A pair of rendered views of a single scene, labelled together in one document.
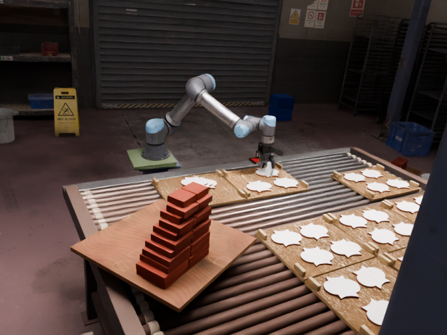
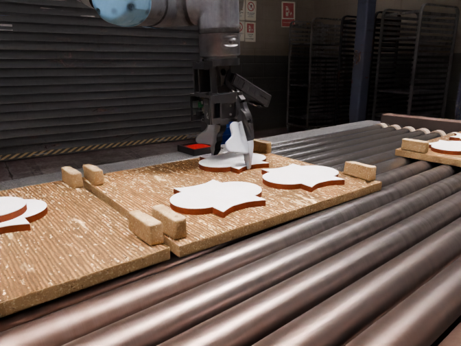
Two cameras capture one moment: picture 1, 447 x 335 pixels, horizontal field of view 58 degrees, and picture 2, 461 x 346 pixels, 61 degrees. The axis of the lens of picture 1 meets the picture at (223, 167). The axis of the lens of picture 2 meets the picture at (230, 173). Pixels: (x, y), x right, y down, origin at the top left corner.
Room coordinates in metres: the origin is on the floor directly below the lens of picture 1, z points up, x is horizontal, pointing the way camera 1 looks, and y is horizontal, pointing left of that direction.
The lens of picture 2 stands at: (1.51, -0.14, 1.14)
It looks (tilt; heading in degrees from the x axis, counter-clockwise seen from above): 16 degrees down; 351
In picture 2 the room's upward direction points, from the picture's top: straight up
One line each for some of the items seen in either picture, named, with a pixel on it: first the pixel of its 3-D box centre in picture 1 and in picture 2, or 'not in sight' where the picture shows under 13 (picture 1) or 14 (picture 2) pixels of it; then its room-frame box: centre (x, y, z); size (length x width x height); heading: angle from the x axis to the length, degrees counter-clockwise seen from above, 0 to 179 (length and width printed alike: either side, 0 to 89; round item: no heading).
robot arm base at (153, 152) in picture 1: (155, 147); not in sight; (2.48, 0.46, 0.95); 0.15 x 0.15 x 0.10
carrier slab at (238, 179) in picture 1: (263, 181); (228, 183); (2.17, -0.24, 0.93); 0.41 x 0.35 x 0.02; 119
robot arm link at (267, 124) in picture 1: (268, 125); (216, 1); (2.26, -0.24, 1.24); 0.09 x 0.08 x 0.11; 63
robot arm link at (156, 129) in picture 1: (155, 130); not in sight; (2.48, 0.46, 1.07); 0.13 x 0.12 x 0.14; 153
